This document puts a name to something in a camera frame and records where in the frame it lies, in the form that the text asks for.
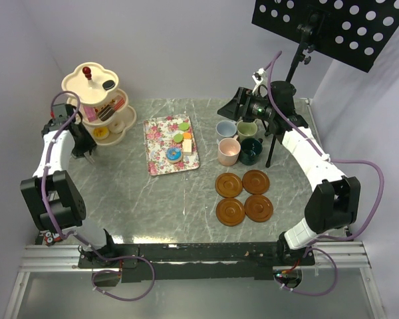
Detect dark green mug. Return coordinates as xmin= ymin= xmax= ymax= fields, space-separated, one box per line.
xmin=239 ymin=138 xmax=263 ymax=165

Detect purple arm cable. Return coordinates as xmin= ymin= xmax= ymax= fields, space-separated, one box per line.
xmin=264 ymin=50 xmax=384 ymax=296
xmin=41 ymin=90 xmax=156 ymax=302

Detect cream three-tier dessert stand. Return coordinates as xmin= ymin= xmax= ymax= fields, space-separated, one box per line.
xmin=61 ymin=62 xmax=137 ymax=146

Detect aluminium frame rail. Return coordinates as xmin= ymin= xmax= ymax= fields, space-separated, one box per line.
xmin=3 ymin=245 xmax=87 ymax=319

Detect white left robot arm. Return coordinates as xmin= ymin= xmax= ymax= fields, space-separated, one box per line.
xmin=20 ymin=104 xmax=118 ymax=267

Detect pink sprinkled toy donut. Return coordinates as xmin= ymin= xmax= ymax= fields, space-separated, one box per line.
xmin=108 ymin=120 xmax=125 ymax=134

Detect light green mug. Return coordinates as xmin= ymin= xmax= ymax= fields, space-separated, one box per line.
xmin=236 ymin=121 xmax=258 ymax=142

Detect floral serving tray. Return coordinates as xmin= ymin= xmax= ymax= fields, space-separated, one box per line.
xmin=143 ymin=114 xmax=200 ymax=176

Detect cream toy wafer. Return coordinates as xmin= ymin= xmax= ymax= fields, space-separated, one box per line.
xmin=182 ymin=139 xmax=193 ymax=156

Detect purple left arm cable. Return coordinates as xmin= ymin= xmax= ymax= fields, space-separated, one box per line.
xmin=41 ymin=90 xmax=156 ymax=302

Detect yellow toy tart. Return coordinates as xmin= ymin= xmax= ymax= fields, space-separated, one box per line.
xmin=93 ymin=127 xmax=110 ymax=140

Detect blue frosted toy donut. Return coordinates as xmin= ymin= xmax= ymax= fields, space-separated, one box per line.
xmin=166 ymin=147 xmax=184 ymax=163

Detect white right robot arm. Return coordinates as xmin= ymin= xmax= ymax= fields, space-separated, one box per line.
xmin=217 ymin=81 xmax=360 ymax=265

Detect pink mug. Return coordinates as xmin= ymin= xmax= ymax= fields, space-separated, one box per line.
xmin=217 ymin=135 xmax=241 ymax=166

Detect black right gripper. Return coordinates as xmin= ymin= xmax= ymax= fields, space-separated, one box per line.
xmin=217 ymin=87 xmax=277 ymax=123

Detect pink toy popsicle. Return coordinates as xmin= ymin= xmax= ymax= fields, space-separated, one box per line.
xmin=82 ymin=106 xmax=98 ymax=122

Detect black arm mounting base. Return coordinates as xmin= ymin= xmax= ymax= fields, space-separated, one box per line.
xmin=78 ymin=242 xmax=315 ymax=283

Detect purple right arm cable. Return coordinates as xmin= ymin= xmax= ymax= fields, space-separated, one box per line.
xmin=264 ymin=50 xmax=384 ymax=296

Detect pink toy cake slice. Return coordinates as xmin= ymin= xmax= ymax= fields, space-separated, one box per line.
xmin=111 ymin=95 xmax=125 ymax=110

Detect black toy cookie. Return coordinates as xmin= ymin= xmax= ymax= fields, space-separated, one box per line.
xmin=102 ymin=80 xmax=116 ymax=90

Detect black perforated calibration board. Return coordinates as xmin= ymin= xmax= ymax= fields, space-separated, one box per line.
xmin=252 ymin=0 xmax=399 ymax=72

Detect metal serving tongs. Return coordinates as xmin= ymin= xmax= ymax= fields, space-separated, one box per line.
xmin=84 ymin=151 xmax=95 ymax=164

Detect chocolate layer toy cake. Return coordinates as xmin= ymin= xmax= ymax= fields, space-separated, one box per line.
xmin=97 ymin=105 xmax=115 ymax=122

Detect light blue mug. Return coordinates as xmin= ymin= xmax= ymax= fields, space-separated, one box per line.
xmin=215 ymin=120 xmax=237 ymax=143

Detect green toy macaron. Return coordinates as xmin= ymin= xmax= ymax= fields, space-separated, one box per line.
xmin=178 ymin=122 xmax=190 ymax=132
xmin=173 ymin=133 xmax=184 ymax=144

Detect brown wooden coaster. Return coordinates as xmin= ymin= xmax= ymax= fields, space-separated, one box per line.
xmin=215 ymin=173 xmax=243 ymax=198
xmin=244 ymin=195 xmax=273 ymax=223
xmin=215 ymin=198 xmax=245 ymax=227
xmin=242 ymin=169 xmax=270 ymax=195

